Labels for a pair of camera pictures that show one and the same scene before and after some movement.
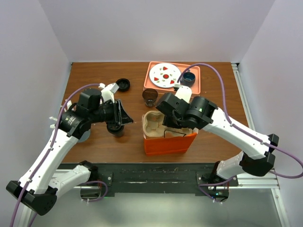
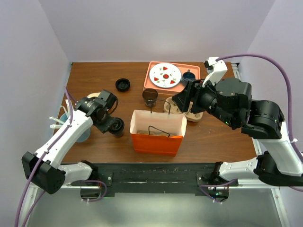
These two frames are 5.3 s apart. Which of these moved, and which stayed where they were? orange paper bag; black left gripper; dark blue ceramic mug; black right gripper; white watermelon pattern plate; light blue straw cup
Moved: black left gripper; black right gripper; orange paper bag
Stayed: white watermelon pattern plate; dark blue ceramic mug; light blue straw cup
